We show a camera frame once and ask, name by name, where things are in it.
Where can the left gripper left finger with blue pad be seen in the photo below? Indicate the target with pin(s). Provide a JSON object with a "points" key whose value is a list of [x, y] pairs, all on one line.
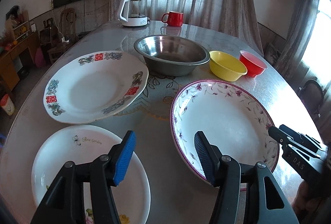
{"points": [[108, 171]]}

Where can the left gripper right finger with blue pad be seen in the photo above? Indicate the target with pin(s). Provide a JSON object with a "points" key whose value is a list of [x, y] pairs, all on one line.
{"points": [[222, 172]]}

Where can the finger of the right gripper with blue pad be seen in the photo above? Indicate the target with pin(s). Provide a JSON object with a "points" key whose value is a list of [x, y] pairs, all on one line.
{"points": [[281, 137], [302, 139]]}

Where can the purple floral rimmed plate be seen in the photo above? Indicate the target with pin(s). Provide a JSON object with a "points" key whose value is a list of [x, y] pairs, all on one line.
{"points": [[231, 118]]}

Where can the white rose garden plate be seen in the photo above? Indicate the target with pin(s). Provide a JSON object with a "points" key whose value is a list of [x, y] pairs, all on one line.
{"points": [[83, 144]]}

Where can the red character patterned plate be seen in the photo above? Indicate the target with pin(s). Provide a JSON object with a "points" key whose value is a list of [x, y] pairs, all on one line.
{"points": [[94, 86]]}

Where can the yellow plastic bowl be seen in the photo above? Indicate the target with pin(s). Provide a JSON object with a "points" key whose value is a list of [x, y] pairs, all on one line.
{"points": [[226, 67]]}

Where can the stainless steel bowl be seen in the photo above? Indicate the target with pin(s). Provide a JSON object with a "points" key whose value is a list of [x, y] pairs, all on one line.
{"points": [[171, 55]]}

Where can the person's right hand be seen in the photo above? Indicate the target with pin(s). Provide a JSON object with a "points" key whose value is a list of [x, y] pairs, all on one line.
{"points": [[310, 206]]}

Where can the dark dining chair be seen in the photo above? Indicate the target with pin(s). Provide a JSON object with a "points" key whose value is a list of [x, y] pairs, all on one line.
{"points": [[312, 97]]}

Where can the red plastic bowl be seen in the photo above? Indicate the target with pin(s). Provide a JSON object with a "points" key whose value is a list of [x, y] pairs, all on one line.
{"points": [[254, 65]]}

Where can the pink round object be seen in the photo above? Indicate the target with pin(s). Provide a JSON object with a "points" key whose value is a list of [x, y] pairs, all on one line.
{"points": [[39, 58]]}

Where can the white red trash bin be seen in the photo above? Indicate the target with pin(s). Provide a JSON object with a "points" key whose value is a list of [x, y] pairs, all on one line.
{"points": [[7, 105]]}

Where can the red mug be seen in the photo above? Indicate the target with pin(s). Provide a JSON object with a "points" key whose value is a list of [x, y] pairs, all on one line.
{"points": [[173, 19]]}

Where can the white glass electric kettle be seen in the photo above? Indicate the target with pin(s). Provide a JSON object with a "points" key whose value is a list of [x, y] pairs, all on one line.
{"points": [[133, 13]]}

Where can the wooden cabinet desk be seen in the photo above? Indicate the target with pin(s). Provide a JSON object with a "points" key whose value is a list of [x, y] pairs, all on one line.
{"points": [[25, 51]]}

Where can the wooden shelf with items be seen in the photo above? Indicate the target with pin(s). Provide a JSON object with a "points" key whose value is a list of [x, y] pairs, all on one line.
{"points": [[17, 22]]}

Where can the wooden chair by wall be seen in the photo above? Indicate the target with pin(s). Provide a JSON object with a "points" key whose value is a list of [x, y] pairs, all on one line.
{"points": [[67, 24]]}

